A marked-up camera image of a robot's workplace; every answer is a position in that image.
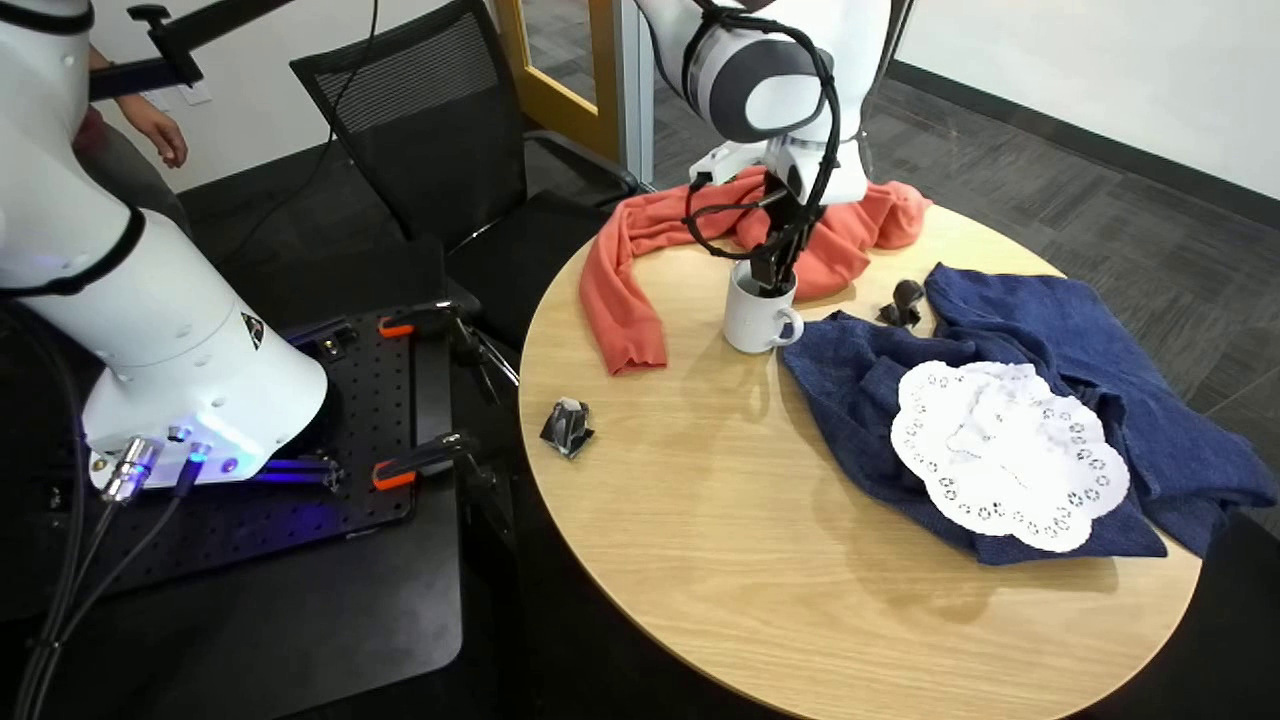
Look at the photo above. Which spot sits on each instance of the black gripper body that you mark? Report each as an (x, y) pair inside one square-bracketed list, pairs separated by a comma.
[(790, 198)]

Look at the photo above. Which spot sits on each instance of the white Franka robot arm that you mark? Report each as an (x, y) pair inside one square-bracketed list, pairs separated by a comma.
[(145, 306)]

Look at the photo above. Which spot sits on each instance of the white ceramic mug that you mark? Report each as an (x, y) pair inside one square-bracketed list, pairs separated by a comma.
[(758, 320)]

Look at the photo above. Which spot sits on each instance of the person's bare hand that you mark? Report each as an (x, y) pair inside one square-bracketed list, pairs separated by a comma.
[(153, 135)]

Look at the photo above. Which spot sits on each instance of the orange cloth garment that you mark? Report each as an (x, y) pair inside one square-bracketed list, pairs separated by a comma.
[(640, 266)]

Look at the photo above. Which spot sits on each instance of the black binder clip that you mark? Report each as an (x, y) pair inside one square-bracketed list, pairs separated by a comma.
[(565, 427)]

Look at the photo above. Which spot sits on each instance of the white paper doily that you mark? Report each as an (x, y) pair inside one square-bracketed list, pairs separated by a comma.
[(1007, 455)]

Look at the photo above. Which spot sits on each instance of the orange black bar clamp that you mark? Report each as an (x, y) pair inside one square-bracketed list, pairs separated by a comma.
[(414, 467), (421, 316)]

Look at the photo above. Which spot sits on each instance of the black mesh office chair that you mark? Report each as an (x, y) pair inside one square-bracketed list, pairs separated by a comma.
[(425, 146)]

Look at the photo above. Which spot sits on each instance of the dark blue cloth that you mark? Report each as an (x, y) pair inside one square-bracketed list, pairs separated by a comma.
[(1135, 401)]

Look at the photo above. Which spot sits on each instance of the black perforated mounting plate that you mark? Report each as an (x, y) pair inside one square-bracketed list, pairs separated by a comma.
[(361, 427)]

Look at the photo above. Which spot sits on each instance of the black robot cart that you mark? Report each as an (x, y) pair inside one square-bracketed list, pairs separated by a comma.
[(307, 627)]

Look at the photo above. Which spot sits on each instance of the wooden door frame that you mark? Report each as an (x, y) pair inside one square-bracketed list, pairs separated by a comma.
[(565, 80)]

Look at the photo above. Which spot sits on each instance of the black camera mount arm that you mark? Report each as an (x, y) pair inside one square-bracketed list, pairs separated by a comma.
[(186, 41)]

